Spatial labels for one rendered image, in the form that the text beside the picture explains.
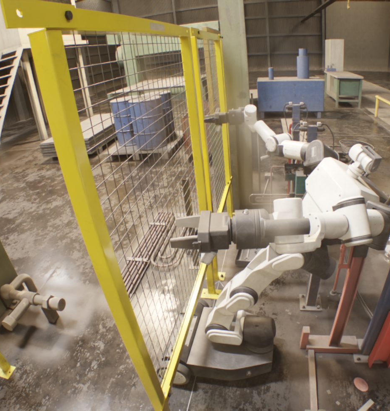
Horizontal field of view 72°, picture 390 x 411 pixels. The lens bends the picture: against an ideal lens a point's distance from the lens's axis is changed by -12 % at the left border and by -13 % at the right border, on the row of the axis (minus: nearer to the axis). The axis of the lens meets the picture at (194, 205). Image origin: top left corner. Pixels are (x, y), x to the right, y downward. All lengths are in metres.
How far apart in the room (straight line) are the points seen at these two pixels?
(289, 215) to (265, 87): 6.91
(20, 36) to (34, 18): 8.52
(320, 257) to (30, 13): 1.28
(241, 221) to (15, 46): 8.67
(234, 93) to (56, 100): 2.58
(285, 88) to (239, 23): 4.61
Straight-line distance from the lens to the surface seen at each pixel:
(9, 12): 0.58
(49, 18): 0.65
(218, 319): 1.71
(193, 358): 1.84
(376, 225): 0.99
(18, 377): 2.39
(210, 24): 11.23
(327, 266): 1.40
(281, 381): 1.96
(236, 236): 0.64
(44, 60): 0.65
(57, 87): 0.64
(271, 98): 7.54
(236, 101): 3.11
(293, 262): 1.33
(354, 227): 0.85
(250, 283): 1.48
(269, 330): 1.74
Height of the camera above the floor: 1.71
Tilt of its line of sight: 28 degrees down
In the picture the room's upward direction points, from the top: 7 degrees counter-clockwise
